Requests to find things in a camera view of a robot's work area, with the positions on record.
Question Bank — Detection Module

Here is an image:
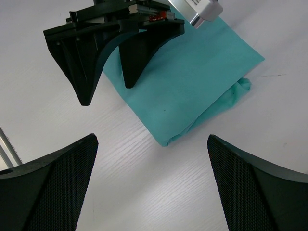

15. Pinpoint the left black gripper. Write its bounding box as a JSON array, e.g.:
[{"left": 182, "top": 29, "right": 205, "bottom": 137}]
[{"left": 43, "top": 0, "right": 185, "bottom": 106}]

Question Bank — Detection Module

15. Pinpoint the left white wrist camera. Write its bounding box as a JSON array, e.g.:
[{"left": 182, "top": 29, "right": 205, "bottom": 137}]
[{"left": 168, "top": 0, "right": 223, "bottom": 29}]

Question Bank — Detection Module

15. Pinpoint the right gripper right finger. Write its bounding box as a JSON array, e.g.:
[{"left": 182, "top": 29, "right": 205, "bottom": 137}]
[{"left": 207, "top": 135, "right": 308, "bottom": 231}]

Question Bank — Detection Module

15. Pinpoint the aluminium front rail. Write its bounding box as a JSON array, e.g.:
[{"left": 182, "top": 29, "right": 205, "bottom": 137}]
[{"left": 0, "top": 128, "right": 22, "bottom": 170}]

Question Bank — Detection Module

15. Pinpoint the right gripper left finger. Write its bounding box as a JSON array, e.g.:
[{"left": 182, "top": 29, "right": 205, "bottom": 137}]
[{"left": 0, "top": 134, "right": 98, "bottom": 231}]

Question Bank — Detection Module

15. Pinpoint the teal t shirt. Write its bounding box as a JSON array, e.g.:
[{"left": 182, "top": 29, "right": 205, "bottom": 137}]
[{"left": 103, "top": 18, "right": 264, "bottom": 146}]

